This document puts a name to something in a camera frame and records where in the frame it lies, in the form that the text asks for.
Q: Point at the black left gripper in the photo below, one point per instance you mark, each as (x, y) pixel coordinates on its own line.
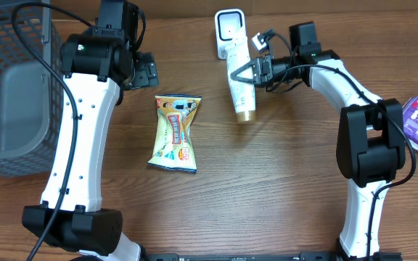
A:
(147, 73)

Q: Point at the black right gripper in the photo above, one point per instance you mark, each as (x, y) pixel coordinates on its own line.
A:
(260, 75)

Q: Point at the white tube gold cap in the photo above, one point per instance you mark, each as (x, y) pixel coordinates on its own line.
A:
(242, 94)

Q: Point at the yellow snack bag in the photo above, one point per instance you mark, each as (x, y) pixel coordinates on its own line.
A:
(173, 149)

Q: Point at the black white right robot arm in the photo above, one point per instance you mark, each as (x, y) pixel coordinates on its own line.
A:
(371, 144)

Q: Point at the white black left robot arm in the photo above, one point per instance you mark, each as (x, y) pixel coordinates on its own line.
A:
(97, 67)

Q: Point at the white barcode scanner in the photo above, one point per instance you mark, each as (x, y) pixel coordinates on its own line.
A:
(229, 24)

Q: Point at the grey plastic shopping basket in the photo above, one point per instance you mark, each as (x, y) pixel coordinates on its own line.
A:
(30, 98)

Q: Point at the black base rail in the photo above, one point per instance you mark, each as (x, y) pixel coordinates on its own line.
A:
(303, 256)

